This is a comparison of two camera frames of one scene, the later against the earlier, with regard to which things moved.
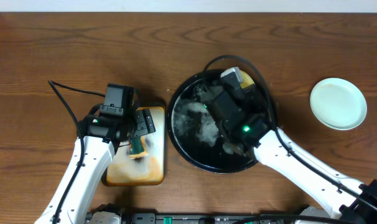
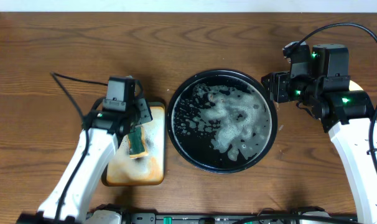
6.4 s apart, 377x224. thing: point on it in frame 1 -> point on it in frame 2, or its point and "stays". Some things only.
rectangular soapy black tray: x=148 y=171 stays
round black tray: x=198 y=134 stays
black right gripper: x=227 y=104 -> x=270 y=86
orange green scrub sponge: x=137 y=147 stays
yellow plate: x=247 y=81 -> x=353 y=86
